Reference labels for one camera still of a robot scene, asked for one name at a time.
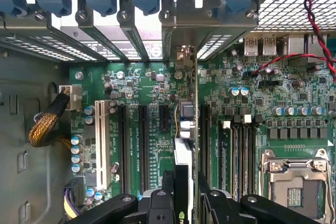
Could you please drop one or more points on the metal CPU socket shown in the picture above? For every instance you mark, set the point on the metal CPU socket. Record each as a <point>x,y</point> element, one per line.
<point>296,182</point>

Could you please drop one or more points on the metal Ethernet port block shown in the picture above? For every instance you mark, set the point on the metal Ethernet port block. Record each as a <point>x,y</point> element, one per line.
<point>296,47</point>

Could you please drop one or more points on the silver blue capacitor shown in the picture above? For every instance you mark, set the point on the silver blue capacitor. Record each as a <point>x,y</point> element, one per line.
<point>289,110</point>
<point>234,91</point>
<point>244,91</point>
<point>302,110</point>
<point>89,110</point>
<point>76,139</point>
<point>76,149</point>
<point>77,168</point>
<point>277,110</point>
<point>89,119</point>
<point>77,159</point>
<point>316,110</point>

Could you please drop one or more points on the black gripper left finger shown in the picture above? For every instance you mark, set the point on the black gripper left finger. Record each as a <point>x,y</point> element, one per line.
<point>160,208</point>

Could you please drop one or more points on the black white label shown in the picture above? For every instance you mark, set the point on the black white label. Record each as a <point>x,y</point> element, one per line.
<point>155,51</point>

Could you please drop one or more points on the green Dell motherboard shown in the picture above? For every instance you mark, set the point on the green Dell motherboard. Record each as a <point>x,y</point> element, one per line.
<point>136,82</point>

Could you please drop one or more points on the black RAM slot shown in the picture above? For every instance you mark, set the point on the black RAM slot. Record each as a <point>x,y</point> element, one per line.
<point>226,125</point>
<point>246,155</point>
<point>237,155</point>
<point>256,155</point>

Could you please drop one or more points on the open PC case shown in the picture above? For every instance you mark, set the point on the open PC case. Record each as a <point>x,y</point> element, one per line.
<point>26,77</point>

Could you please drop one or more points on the short black expansion slot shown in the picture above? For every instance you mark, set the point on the short black expansion slot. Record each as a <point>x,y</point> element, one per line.
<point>164,117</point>

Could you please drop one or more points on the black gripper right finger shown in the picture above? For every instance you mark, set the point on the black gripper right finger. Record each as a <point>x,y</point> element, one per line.
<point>212,208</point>

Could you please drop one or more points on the white power connector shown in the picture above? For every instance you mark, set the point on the white power connector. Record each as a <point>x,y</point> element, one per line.
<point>74,98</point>

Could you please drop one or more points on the socket locking lever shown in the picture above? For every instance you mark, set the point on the socket locking lever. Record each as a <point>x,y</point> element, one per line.
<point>328,182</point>
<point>261,179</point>

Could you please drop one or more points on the white PCI expansion slot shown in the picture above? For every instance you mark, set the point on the white PCI expansion slot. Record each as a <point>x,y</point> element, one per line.
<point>102,142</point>

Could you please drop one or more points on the perforated metal slot cover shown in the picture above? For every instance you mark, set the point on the perforated metal slot cover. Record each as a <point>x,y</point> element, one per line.
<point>212,45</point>

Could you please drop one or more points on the metal USB port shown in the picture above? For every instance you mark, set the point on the metal USB port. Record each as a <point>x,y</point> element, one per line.
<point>251,47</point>
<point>269,47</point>

